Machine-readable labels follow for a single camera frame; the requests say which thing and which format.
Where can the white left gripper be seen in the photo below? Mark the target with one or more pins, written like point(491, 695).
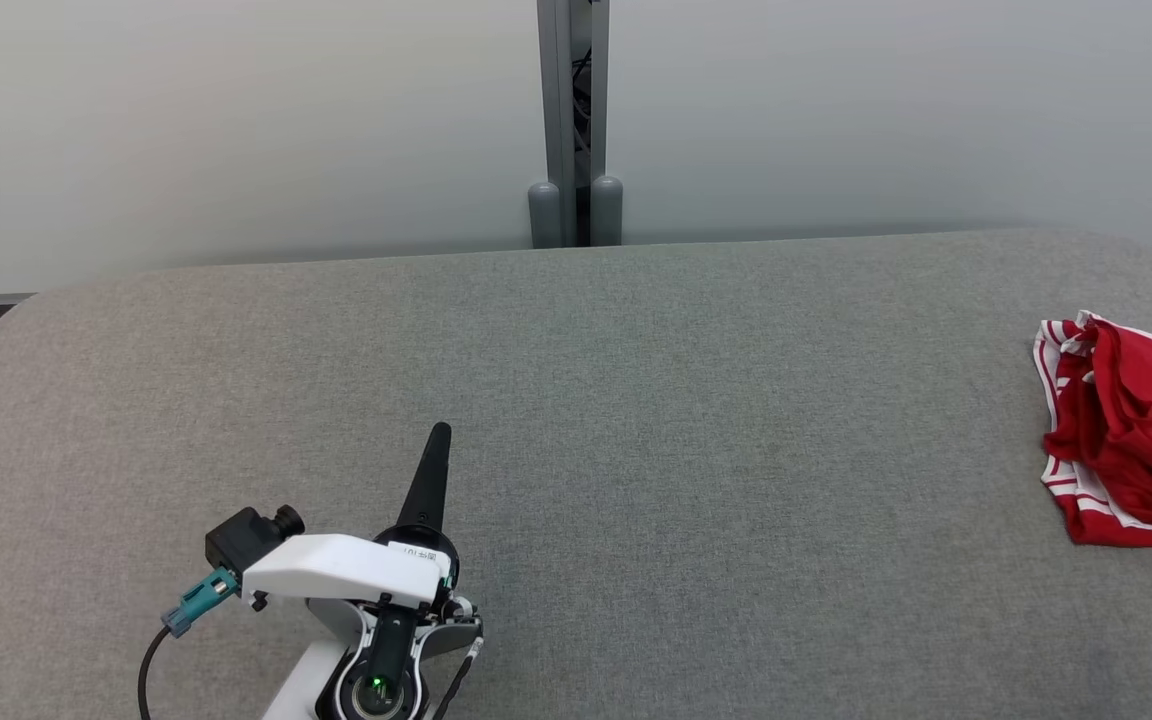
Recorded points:
point(346, 570)

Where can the red Bulls basketball jersey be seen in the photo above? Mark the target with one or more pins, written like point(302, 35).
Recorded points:
point(1086, 505)

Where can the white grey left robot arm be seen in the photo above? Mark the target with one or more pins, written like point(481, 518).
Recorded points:
point(301, 695)

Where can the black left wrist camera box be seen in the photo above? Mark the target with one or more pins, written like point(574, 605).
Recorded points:
point(241, 540)

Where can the grey cylindrical post foot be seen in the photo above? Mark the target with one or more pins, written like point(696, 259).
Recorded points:
point(544, 215)
point(607, 212)

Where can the grey double-rail partition post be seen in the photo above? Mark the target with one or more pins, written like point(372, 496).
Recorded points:
point(556, 100)

